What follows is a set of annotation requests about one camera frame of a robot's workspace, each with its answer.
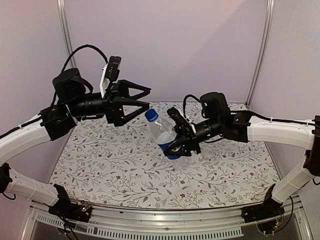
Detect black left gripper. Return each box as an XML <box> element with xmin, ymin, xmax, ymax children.
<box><xmin>68</xmin><ymin>79</ymin><xmax>150</xmax><ymax>126</ymax></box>

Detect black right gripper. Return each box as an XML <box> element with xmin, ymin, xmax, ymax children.
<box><xmin>161</xmin><ymin>116</ymin><xmax>223</xmax><ymax>156</ymax></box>

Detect clear Pepsi plastic bottle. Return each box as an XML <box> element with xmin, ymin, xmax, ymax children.
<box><xmin>149</xmin><ymin>115</ymin><xmax>190</xmax><ymax>170</ymax></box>

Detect blue bottle cap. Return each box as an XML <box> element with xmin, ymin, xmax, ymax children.
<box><xmin>144</xmin><ymin>108</ymin><xmax>159</xmax><ymax>122</ymax></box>

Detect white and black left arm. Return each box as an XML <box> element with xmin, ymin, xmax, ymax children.
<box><xmin>0</xmin><ymin>68</ymin><xmax>151</xmax><ymax>217</ymax></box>

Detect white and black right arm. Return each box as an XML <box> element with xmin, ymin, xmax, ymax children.
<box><xmin>163</xmin><ymin>92</ymin><xmax>320</xmax><ymax>218</ymax></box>

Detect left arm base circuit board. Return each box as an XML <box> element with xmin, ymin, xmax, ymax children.
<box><xmin>48</xmin><ymin>184</ymin><xmax>92</xmax><ymax>223</ymax></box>

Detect floral patterned table mat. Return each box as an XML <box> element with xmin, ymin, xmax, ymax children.
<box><xmin>49</xmin><ymin>115</ymin><xmax>280</xmax><ymax>209</ymax></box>

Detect right wrist camera on white mount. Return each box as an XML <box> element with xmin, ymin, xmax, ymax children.
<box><xmin>166</xmin><ymin>107</ymin><xmax>195</xmax><ymax>132</ymax></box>

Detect wrist camera on white mount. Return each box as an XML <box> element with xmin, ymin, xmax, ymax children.
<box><xmin>166</xmin><ymin>107</ymin><xmax>195</xmax><ymax>132</ymax></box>
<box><xmin>99</xmin><ymin>56</ymin><xmax>122</xmax><ymax>98</ymax></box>

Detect left wrist camera on white mount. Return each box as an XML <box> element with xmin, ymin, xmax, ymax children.
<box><xmin>99</xmin><ymin>56</ymin><xmax>122</xmax><ymax>98</ymax></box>

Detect black braided right camera cable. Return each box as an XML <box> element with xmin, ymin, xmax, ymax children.
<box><xmin>182</xmin><ymin>93</ymin><xmax>206</xmax><ymax>118</ymax></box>

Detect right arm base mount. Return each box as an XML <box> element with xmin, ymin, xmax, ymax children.
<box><xmin>241</xmin><ymin>184</ymin><xmax>285</xmax><ymax>235</ymax></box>

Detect aluminium corner post left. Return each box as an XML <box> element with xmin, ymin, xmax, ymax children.
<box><xmin>56</xmin><ymin>0</ymin><xmax>73</xmax><ymax>56</ymax></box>

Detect aluminium corner post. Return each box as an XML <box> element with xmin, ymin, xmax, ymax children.
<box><xmin>56</xmin><ymin>0</ymin><xmax>73</xmax><ymax>56</ymax></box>
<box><xmin>245</xmin><ymin>0</ymin><xmax>275</xmax><ymax>109</ymax></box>

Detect aluminium front frame rail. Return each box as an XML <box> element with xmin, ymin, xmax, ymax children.
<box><xmin>21</xmin><ymin>195</ymin><xmax>315</xmax><ymax>240</ymax></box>

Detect aluminium corner post right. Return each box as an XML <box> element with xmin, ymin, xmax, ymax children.
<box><xmin>245</xmin><ymin>0</ymin><xmax>275</xmax><ymax>109</ymax></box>

